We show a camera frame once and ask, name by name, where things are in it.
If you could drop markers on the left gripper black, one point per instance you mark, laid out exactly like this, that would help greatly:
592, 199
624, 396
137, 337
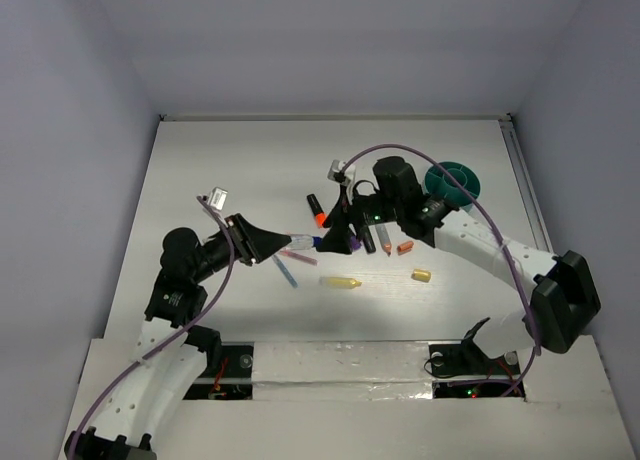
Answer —
242, 239

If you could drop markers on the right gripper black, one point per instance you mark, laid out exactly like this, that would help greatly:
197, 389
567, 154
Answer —
337, 239

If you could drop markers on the orange black highlighter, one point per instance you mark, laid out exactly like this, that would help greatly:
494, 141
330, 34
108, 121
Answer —
317, 210

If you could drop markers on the purple black highlighter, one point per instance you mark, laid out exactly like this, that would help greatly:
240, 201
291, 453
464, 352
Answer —
355, 244

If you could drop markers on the blue black highlighter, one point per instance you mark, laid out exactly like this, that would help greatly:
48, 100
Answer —
367, 239

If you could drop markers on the grey marker orange tip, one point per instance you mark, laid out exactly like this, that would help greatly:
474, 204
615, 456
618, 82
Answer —
384, 238

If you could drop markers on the thin pink purple pen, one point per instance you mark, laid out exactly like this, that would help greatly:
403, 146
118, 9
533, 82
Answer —
298, 257

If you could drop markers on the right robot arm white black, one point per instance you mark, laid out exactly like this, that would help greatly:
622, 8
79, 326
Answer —
560, 298

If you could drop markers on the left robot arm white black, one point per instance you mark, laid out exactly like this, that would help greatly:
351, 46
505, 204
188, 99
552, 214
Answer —
172, 349

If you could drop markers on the thin blue pen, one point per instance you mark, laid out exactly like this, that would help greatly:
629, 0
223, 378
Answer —
285, 271

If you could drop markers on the yellow translucent marker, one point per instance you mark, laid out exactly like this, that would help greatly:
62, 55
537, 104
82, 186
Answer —
342, 283

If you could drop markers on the orange marker cap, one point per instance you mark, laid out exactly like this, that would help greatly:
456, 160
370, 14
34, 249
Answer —
405, 247

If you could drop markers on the yellow marker cap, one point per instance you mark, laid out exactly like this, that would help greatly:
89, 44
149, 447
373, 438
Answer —
421, 275

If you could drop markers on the teal round pen holder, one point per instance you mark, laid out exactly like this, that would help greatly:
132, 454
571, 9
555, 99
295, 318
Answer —
458, 185

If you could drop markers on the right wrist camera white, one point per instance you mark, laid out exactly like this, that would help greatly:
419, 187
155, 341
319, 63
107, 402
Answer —
342, 174

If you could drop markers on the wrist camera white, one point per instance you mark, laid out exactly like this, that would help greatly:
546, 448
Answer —
215, 199
342, 174

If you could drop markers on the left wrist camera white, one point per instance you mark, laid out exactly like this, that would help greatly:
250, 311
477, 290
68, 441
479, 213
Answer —
215, 199

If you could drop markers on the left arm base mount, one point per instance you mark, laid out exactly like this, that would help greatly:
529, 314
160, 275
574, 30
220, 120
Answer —
230, 380

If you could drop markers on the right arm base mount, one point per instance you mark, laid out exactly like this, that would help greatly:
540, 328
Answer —
461, 370

